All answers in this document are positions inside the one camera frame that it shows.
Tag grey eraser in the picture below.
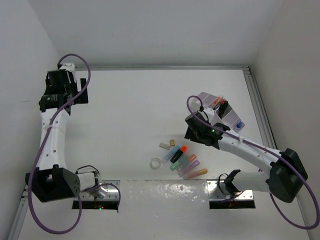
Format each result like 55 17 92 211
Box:
159 142 171 150

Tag green highlighter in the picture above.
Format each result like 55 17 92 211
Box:
170 155 189 171

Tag black orange highlighter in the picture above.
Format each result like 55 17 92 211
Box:
170 145 188 164

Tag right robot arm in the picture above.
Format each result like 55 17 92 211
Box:
184 112 308 203

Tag orange pastel highlighter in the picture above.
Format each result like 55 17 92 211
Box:
176 154 197 172

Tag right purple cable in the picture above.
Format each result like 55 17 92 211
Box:
186 95 317 230

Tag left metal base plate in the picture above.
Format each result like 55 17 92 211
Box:
80 180 120 201

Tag tan eraser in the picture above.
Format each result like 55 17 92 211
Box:
169 139 175 146

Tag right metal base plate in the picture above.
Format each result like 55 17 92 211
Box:
206 179 254 203

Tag purple cable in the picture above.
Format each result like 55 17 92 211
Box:
186 95 317 230
27 53 121 235

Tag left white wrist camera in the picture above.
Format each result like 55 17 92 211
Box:
57 62 76 78

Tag blue highlighter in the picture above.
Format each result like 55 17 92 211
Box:
162 145 181 164

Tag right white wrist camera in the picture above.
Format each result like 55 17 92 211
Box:
200 107 215 126

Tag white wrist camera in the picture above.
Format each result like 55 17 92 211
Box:
57 62 76 78
200 107 215 126

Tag yellow pink highlighter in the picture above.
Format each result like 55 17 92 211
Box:
183 168 208 180

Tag clear tape roll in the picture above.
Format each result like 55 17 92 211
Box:
150 157 162 170

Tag metal base plate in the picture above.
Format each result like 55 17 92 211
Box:
80 180 120 201
206 179 254 203

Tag pink pen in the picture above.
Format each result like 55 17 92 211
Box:
213 98 223 110

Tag white pink compartment organizer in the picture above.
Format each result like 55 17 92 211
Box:
198 92 245 133

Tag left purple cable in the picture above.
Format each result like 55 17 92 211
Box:
27 53 121 235

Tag small black scissors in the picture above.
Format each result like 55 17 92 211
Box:
218 100 229 119

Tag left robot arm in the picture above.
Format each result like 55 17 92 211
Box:
31 65 98 203

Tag purple highlighter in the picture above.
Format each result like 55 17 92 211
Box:
178 160 200 177

